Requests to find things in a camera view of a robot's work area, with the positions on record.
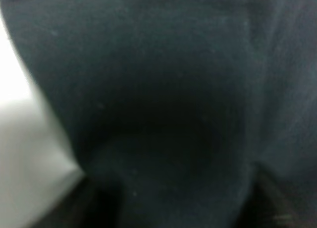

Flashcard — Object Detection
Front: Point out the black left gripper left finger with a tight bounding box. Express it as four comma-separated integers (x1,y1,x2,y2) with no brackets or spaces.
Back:
31,177,124,228

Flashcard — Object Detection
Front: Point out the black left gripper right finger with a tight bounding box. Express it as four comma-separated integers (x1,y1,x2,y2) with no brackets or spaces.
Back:
233,164,317,228

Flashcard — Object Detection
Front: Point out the black short sleeve shirt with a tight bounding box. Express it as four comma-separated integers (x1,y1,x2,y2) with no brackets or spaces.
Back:
0,0,317,228

